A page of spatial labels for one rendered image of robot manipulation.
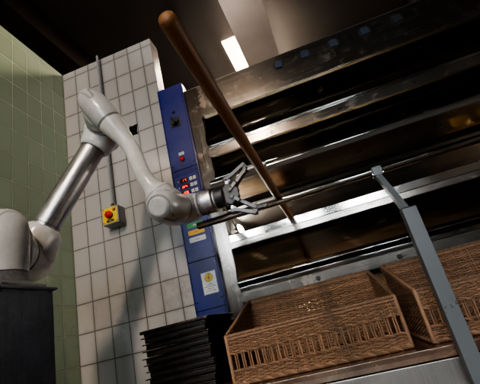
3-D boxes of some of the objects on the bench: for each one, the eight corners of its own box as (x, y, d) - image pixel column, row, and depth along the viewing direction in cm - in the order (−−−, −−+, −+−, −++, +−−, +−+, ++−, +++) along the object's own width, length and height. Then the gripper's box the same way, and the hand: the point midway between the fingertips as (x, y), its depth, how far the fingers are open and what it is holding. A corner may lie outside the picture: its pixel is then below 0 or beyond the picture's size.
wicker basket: (401, 333, 143) (377, 266, 153) (554, 299, 134) (517, 229, 144) (431, 346, 98) (394, 249, 108) (663, 295, 89) (599, 194, 99)
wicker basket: (260, 365, 154) (246, 300, 164) (392, 335, 145) (369, 268, 155) (230, 389, 109) (212, 297, 119) (418, 347, 100) (382, 252, 110)
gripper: (212, 172, 138) (264, 155, 134) (225, 233, 129) (282, 216, 125) (205, 165, 131) (260, 146, 127) (219, 229, 122) (278, 211, 118)
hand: (267, 182), depth 126 cm, fingers open, 13 cm apart
